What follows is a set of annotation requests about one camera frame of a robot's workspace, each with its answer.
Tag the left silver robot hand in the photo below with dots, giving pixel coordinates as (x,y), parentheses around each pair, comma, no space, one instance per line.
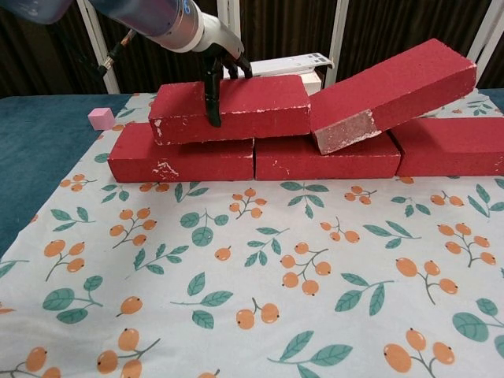
(218,37)

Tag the red brick with chipped edges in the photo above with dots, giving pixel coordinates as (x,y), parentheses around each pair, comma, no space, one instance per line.
(256,102)

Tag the red brick with bare end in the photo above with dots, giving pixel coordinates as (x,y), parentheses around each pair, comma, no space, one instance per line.
(393,86)

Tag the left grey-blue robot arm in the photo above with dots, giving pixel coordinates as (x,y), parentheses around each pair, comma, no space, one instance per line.
(157,19)

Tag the red brick with white scratches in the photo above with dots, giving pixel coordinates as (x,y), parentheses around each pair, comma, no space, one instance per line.
(204,161)

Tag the white folding stand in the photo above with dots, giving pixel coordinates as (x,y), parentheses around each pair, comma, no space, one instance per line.
(283,66)

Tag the white printed cardboard box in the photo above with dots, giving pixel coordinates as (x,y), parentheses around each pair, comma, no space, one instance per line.
(313,82)

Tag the pink cube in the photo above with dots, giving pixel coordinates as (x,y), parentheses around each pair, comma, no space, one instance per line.
(100,119)

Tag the floral berry-print tablecloth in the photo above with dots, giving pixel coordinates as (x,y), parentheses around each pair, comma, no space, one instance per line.
(236,275)

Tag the white partition frame post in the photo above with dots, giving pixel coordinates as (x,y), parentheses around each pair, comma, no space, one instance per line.
(104,80)
(482,35)
(338,31)
(229,12)

